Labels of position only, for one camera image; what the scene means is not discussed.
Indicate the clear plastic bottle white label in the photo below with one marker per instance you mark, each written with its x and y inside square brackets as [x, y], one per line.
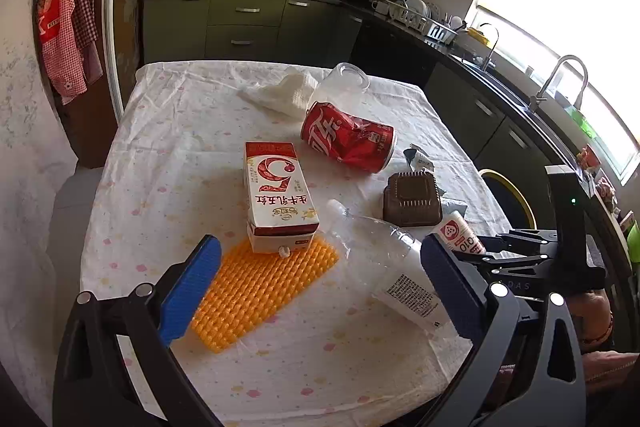
[385, 252]

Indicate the white tissue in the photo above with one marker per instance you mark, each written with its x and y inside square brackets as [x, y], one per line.
[282, 94]

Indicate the yellow rimmed dark bin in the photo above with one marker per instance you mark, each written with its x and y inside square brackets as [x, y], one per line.
[521, 198]

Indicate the slim steel faucet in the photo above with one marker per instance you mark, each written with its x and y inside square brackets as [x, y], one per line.
[492, 42]

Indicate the orange bumpy plastic mat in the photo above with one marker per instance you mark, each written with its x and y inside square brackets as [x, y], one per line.
[250, 292]

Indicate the large steel faucet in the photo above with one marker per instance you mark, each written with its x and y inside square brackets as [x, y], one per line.
[555, 72]

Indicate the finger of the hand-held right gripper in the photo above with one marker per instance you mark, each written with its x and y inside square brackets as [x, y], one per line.
[525, 238]
[505, 263]

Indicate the white dish rack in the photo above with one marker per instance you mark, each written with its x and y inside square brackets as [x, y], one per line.
[425, 24]

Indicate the grey blue wrapper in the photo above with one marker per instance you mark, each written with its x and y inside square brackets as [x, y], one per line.
[452, 207]

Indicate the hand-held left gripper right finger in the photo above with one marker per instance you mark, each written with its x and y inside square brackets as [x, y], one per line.
[450, 292]

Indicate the white snack wrapper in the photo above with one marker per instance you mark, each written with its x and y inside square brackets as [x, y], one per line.
[420, 159]

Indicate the white and red milk carton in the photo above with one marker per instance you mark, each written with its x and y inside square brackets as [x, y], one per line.
[275, 192]

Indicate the white mug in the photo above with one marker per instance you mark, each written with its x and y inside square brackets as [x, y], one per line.
[378, 7]

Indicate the green kitchen cabinets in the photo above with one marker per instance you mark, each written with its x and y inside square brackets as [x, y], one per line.
[175, 27]

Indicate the yellow sponge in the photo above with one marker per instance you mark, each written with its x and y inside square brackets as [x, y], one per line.
[477, 35]

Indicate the small red and white bottle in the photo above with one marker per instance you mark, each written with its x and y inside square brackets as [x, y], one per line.
[457, 232]

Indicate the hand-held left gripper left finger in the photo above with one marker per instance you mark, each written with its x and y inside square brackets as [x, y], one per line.
[192, 292]

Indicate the brown plastic container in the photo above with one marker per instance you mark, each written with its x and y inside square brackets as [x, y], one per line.
[412, 199]

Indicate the red checked apron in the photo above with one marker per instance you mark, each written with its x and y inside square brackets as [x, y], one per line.
[57, 32]

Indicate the person's right hand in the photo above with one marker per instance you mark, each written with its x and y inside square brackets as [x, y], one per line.
[590, 312]

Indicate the red soda can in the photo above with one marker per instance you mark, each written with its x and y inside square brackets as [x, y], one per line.
[345, 137]

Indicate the glass door with frame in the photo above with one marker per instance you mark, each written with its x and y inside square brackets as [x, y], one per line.
[117, 7]

